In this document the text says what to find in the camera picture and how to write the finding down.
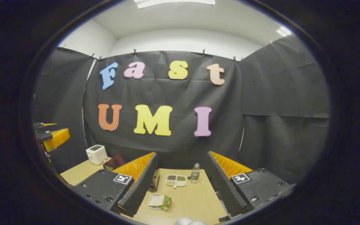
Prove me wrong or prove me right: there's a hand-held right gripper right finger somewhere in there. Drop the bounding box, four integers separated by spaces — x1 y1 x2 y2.
205 151 294 218

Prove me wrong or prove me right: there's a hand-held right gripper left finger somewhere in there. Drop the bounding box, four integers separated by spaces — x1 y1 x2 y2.
72 152 159 218

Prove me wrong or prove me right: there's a sandwich with lettuce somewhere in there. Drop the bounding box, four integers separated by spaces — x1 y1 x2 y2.
150 194 172 210

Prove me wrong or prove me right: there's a clear plastic water bottle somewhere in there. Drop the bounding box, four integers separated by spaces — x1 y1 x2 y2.
190 163 201 184

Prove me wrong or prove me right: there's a white divided dish with beans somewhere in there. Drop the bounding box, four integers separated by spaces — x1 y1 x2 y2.
165 174 187 189

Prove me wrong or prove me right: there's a white toaster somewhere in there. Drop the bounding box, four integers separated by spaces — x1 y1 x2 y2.
86 145 108 165

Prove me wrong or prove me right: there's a black backdrop cloth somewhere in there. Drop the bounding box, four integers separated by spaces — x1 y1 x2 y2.
32 34 330 185

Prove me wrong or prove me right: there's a ceiling light panel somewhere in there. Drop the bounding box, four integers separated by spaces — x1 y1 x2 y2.
276 26 292 38
134 0 216 9

